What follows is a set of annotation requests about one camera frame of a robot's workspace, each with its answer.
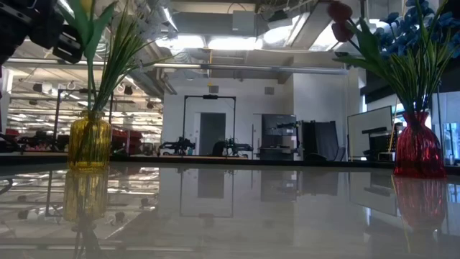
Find blue artificial flower bunch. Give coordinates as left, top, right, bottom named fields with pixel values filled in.
left=373, top=0, right=460, bottom=115

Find red ribbed glass vase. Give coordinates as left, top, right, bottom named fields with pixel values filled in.
left=392, top=111, right=448, bottom=179

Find white flowers with green stems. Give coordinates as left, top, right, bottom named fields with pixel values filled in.
left=53, top=0, right=166, bottom=100

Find grey door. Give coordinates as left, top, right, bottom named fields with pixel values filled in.
left=199, top=112, right=227, bottom=156

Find red storage bins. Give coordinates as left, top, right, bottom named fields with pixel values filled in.
left=113, top=129, right=144, bottom=155

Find black tripod stand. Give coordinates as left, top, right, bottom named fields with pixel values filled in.
left=434, top=84, right=443, bottom=159

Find small silver ventilation duct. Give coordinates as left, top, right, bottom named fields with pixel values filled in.
left=144, top=0, right=180, bottom=32

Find grey ceiling box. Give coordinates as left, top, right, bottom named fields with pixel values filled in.
left=231, top=10, right=257, bottom=32

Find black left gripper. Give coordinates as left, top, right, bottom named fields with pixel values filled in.
left=0, top=0, right=85, bottom=68

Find black standing panel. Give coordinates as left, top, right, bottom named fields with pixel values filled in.
left=300, top=119, right=339, bottom=161

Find yellow ribbed glass vase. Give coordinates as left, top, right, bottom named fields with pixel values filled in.
left=66, top=110, right=113, bottom=171

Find white board with dark frame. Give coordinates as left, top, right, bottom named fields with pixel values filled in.
left=346, top=105, right=394, bottom=159

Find black metal camera frame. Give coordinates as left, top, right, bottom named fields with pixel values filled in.
left=182, top=94, right=237, bottom=156
left=56, top=88, right=115, bottom=125

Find dark red artificial tulip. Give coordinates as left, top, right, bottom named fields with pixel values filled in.
left=326, top=0, right=414, bottom=111
left=331, top=22, right=414, bottom=111

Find black office chair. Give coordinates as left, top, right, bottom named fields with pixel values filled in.
left=211, top=140, right=228, bottom=158

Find black monitor screen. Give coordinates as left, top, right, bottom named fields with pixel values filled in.
left=261, top=114, right=298, bottom=137

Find long grey ceiling pipe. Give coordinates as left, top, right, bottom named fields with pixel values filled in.
left=0, top=56, right=349, bottom=76

